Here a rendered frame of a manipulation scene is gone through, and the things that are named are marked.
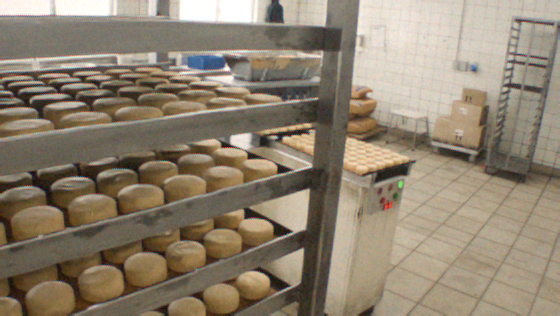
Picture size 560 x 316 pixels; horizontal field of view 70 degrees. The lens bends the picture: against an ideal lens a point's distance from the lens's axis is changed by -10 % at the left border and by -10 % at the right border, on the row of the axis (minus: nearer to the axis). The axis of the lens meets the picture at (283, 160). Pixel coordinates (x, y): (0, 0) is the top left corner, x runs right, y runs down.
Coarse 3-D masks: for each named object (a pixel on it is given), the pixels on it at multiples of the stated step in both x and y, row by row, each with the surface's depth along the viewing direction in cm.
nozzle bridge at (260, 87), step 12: (228, 84) 225; (240, 84) 224; (252, 84) 226; (264, 84) 230; (276, 84) 234; (288, 84) 240; (300, 84) 246; (312, 84) 252; (300, 96) 260; (312, 96) 266
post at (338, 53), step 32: (352, 0) 50; (352, 32) 52; (352, 64) 53; (320, 96) 55; (320, 128) 56; (320, 160) 56; (320, 192) 57; (320, 224) 58; (320, 256) 60; (320, 288) 62
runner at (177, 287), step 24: (288, 240) 59; (216, 264) 51; (240, 264) 54; (264, 264) 57; (144, 288) 44; (168, 288) 47; (192, 288) 49; (96, 312) 41; (120, 312) 43; (144, 312) 45
